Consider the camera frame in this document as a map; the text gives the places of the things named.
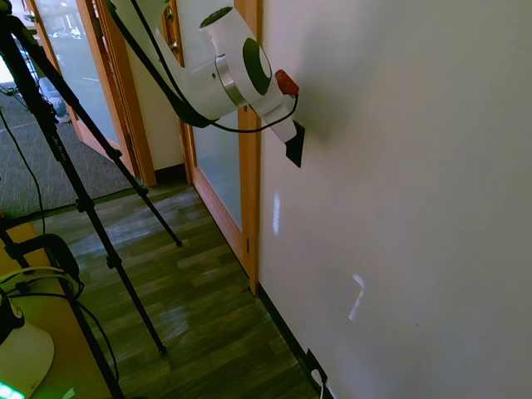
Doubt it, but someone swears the white cable bundle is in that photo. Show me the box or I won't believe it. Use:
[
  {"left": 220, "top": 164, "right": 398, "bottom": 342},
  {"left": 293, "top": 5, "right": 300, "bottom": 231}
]
[{"left": 0, "top": 265, "right": 81, "bottom": 297}]

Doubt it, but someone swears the black camera tripod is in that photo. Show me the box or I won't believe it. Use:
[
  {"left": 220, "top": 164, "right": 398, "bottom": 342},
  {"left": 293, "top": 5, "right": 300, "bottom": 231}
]
[{"left": 0, "top": 0, "right": 185, "bottom": 357}]

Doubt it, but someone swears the black camera cable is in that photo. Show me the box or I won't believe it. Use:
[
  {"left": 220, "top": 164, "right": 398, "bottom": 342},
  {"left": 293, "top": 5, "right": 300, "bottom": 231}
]
[{"left": 106, "top": 0, "right": 301, "bottom": 135}]

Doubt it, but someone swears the black floor cable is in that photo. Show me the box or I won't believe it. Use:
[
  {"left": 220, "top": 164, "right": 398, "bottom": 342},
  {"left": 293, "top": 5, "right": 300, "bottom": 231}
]
[{"left": 0, "top": 107, "right": 47, "bottom": 234}]

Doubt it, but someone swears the metal door handle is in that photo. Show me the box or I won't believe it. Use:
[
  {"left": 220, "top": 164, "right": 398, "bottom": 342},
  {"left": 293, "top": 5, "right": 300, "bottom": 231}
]
[{"left": 165, "top": 7, "right": 183, "bottom": 56}]

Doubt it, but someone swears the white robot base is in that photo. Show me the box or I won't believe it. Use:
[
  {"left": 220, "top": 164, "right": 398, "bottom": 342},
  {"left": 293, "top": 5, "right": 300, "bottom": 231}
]
[{"left": 0, "top": 320, "right": 56, "bottom": 399}]

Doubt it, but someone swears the red and grey wrist camera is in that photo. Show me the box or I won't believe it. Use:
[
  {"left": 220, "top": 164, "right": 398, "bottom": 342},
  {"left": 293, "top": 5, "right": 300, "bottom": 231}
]
[{"left": 273, "top": 68, "right": 301, "bottom": 96}]

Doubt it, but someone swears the frosted glass wooden door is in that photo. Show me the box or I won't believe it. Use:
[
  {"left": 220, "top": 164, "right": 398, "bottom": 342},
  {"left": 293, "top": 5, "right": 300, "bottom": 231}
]
[
  {"left": 164, "top": 0, "right": 254, "bottom": 292},
  {"left": 27, "top": 0, "right": 139, "bottom": 176}
]

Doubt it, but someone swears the black clamp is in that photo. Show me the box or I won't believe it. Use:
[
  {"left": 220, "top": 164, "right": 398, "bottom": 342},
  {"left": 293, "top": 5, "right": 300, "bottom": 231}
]
[{"left": 4, "top": 233, "right": 83, "bottom": 293}]

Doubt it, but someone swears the black baseboard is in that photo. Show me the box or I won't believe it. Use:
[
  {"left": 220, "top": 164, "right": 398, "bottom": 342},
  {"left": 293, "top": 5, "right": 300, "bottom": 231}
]
[
  {"left": 256, "top": 281, "right": 334, "bottom": 399},
  {"left": 152, "top": 163, "right": 193, "bottom": 185}
]

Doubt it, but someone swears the wooden door frame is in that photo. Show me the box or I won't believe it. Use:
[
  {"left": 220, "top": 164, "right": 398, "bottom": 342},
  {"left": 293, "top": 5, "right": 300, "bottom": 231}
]
[
  {"left": 236, "top": 0, "right": 264, "bottom": 298},
  {"left": 96, "top": 0, "right": 159, "bottom": 188}
]

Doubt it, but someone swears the wooden table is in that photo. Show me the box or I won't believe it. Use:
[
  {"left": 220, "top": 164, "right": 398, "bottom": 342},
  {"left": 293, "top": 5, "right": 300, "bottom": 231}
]
[{"left": 0, "top": 219, "right": 122, "bottom": 399}]

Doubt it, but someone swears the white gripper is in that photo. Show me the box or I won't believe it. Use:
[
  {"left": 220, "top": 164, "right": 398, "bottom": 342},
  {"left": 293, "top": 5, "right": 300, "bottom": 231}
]
[{"left": 249, "top": 92, "right": 307, "bottom": 170}]

